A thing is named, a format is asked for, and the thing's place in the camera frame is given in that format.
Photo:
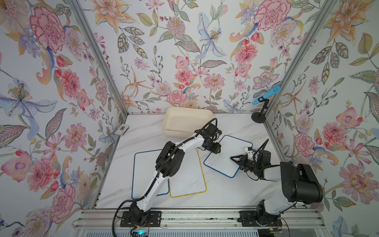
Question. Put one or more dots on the aluminium corner post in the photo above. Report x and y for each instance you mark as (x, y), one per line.
(90, 37)
(316, 26)

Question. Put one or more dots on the aluminium corner post right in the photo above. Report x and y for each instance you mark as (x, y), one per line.
(316, 26)

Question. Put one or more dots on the cream plastic storage box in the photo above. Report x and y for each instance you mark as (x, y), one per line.
(183, 122)

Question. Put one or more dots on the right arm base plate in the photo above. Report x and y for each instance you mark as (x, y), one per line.
(250, 218)

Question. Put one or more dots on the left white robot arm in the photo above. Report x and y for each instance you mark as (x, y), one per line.
(169, 162)

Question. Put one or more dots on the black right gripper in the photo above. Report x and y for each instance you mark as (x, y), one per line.
(238, 162)

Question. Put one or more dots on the black microphone stand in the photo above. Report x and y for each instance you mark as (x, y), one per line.
(259, 117)

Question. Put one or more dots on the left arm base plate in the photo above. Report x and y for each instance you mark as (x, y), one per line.
(148, 219)

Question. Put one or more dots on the yellow-framed whiteboard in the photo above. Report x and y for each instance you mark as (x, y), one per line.
(189, 180)

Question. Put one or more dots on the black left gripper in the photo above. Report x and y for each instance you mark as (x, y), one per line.
(216, 148)

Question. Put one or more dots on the aluminium front rail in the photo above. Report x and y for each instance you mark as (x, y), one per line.
(201, 222)

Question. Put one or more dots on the blue-framed whiteboard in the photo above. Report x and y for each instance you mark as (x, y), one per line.
(221, 162)
(143, 170)

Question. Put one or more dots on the small white card box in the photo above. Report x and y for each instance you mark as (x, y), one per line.
(122, 130)

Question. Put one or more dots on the aluminium corner post left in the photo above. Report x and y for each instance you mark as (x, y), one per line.
(90, 37)

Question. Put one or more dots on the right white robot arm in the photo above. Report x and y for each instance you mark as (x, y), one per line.
(299, 184)

